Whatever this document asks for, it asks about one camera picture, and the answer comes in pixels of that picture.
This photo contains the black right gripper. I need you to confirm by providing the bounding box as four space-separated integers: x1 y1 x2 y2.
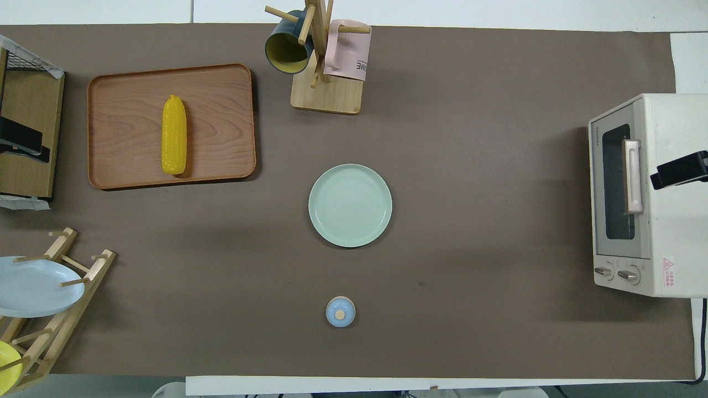
650 151 708 190

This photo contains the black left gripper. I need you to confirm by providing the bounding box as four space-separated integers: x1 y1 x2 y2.
0 116 50 164

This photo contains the oven glass door with handle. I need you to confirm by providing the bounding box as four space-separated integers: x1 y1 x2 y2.
589 99 652 259

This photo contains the yellow corn cob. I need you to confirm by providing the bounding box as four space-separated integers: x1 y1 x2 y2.
162 95 188 176

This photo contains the pale green plate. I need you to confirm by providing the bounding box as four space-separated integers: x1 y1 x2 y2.
308 164 393 248

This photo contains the white toaster oven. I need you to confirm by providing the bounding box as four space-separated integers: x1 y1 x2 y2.
587 93 708 299

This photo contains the wooden dish rack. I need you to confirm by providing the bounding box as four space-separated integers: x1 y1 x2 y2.
0 227 117 396

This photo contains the light blue plate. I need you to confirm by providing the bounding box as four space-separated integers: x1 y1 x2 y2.
0 256 86 318

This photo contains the wooden serving tray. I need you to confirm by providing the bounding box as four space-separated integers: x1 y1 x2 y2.
87 63 257 191

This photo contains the brown table mat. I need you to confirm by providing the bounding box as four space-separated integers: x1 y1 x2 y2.
0 23 696 382

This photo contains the yellow plate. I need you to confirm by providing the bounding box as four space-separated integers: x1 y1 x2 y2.
0 341 24 393

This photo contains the dark teal mug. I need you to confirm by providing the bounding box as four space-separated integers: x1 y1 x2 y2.
265 10 315 75

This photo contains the white round object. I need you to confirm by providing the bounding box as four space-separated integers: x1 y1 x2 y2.
152 381 186 398

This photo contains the wooden mug tree stand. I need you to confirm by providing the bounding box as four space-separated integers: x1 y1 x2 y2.
264 0 372 116

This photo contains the pink mug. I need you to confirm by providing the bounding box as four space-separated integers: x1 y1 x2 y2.
324 19 372 82

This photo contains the blue jar with wooden lid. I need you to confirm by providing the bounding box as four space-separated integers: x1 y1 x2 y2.
326 296 356 328

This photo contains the white board strip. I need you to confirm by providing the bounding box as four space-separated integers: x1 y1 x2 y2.
185 376 554 396

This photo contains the black wire mesh panel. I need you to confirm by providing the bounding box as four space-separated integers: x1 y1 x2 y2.
0 34 65 78

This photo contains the black oven power cable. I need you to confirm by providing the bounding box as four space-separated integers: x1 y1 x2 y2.
678 297 708 386

